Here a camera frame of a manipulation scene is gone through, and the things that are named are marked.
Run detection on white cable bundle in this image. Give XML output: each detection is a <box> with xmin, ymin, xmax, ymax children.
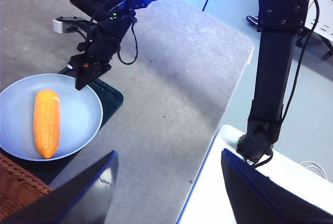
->
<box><xmin>298</xmin><ymin>161</ymin><xmax>329</xmax><ymax>180</ymax></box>

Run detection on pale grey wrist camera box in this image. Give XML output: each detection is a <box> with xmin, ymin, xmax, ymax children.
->
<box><xmin>53</xmin><ymin>16</ymin><xmax>79</xmax><ymax>34</ymax></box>

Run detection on dark shoe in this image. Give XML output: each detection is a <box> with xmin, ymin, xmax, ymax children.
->
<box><xmin>246</xmin><ymin>15</ymin><xmax>260</xmax><ymax>27</ymax></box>

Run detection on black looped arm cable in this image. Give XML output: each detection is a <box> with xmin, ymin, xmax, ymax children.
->
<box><xmin>116</xmin><ymin>17</ymin><xmax>139</xmax><ymax>65</ymax></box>

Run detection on black chair base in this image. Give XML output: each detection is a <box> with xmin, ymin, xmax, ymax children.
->
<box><xmin>296</xmin><ymin>30</ymin><xmax>333</xmax><ymax>60</ymax></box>

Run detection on white furniture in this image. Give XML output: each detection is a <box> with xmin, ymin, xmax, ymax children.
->
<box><xmin>305</xmin><ymin>0</ymin><xmax>333</xmax><ymax>38</ymax></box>

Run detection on brown woven wicker basket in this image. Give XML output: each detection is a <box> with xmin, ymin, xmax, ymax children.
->
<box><xmin>0</xmin><ymin>153</ymin><xmax>54</xmax><ymax>219</ymax></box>

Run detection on long black arm cable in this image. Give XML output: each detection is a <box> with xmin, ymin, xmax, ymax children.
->
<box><xmin>282</xmin><ymin>0</ymin><xmax>320</xmax><ymax>123</ymax></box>

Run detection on black rectangular tray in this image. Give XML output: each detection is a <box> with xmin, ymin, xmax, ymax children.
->
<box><xmin>0</xmin><ymin>67</ymin><xmax>124</xmax><ymax>186</ymax></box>

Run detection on blue round plate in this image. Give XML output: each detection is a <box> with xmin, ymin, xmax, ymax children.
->
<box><xmin>0</xmin><ymin>73</ymin><xmax>104</xmax><ymax>162</ymax></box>

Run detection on yellow-orange corn cob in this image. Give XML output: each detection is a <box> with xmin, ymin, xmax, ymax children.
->
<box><xmin>33</xmin><ymin>89</ymin><xmax>61</xmax><ymax>160</ymax></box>

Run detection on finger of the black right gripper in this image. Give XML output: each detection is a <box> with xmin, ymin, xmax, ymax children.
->
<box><xmin>75</xmin><ymin>68</ymin><xmax>101</xmax><ymax>91</ymax></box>

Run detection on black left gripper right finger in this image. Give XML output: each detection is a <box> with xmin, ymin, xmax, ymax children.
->
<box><xmin>221</xmin><ymin>148</ymin><xmax>333</xmax><ymax>224</ymax></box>

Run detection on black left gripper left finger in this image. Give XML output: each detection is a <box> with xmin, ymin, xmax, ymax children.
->
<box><xmin>0</xmin><ymin>150</ymin><xmax>119</xmax><ymax>224</ymax></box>

